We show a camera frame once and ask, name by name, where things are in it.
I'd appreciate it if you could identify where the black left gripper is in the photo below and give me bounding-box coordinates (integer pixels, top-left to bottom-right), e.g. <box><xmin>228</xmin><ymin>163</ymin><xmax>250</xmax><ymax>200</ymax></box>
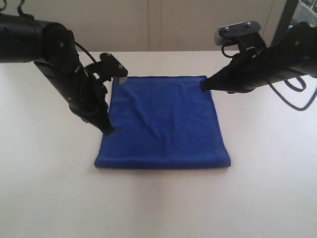
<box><xmin>34</xmin><ymin>23</ymin><xmax>114</xmax><ymax>135</ymax></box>

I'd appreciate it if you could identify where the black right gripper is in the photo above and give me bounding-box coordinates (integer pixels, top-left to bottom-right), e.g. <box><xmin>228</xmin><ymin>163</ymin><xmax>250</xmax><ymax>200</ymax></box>
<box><xmin>200</xmin><ymin>22</ymin><xmax>317</xmax><ymax>94</ymax></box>

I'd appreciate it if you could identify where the blue cloth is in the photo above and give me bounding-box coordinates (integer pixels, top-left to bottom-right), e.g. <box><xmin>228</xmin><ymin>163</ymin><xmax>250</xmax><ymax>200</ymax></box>
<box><xmin>94</xmin><ymin>76</ymin><xmax>231</xmax><ymax>170</ymax></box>

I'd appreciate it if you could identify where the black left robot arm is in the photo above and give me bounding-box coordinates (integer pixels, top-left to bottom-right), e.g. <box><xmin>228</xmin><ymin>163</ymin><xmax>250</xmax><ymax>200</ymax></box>
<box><xmin>0</xmin><ymin>1</ymin><xmax>114</xmax><ymax>135</ymax></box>

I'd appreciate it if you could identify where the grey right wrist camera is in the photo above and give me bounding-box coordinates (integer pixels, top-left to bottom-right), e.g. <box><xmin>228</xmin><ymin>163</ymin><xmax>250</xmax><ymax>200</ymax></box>
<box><xmin>214</xmin><ymin>21</ymin><xmax>266</xmax><ymax>52</ymax></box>

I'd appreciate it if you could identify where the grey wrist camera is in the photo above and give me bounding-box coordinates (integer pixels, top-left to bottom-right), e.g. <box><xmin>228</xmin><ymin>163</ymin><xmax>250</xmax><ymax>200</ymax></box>
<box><xmin>214</xmin><ymin>21</ymin><xmax>266</xmax><ymax>52</ymax></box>
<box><xmin>85</xmin><ymin>53</ymin><xmax>128</xmax><ymax>84</ymax></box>

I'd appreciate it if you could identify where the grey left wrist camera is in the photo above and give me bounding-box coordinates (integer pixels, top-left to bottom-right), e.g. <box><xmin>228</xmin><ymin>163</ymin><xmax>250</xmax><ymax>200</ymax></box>
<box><xmin>85</xmin><ymin>53</ymin><xmax>128</xmax><ymax>84</ymax></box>

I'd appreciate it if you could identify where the black window frame post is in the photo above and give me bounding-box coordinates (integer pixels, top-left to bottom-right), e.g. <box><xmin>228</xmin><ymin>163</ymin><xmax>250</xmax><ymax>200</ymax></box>
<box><xmin>271</xmin><ymin>0</ymin><xmax>299</xmax><ymax>46</ymax></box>

